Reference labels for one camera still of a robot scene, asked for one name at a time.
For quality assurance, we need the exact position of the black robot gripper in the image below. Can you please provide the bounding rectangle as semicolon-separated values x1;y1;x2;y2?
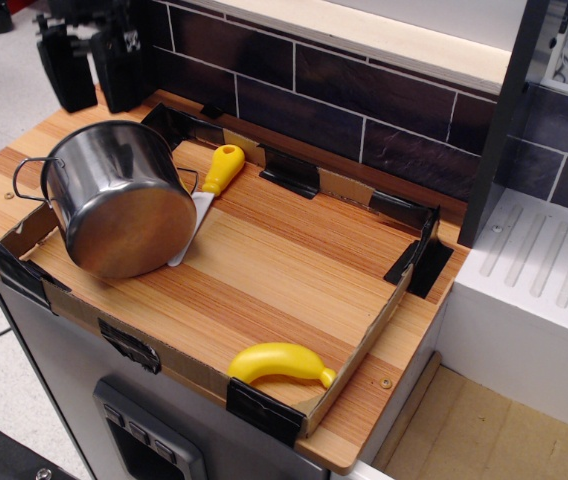
34;0;144;113

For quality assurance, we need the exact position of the stainless steel pot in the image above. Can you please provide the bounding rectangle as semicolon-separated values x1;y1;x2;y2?
37;120;197;279

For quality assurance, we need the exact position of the yellow toy banana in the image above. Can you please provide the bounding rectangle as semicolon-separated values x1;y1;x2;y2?
227;342;337;389

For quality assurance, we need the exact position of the grey oven control panel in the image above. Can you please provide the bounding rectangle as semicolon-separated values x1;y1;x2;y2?
93;380;207;479

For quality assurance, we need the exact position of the white toy sink drainboard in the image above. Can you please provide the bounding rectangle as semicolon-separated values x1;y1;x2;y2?
437;190;568;423

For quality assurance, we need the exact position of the yellow handled toy knife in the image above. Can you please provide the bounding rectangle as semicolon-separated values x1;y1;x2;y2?
168;144;245;267

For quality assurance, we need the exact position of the dark grey right post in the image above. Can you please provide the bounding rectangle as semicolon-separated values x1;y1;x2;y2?
457;1;549;247

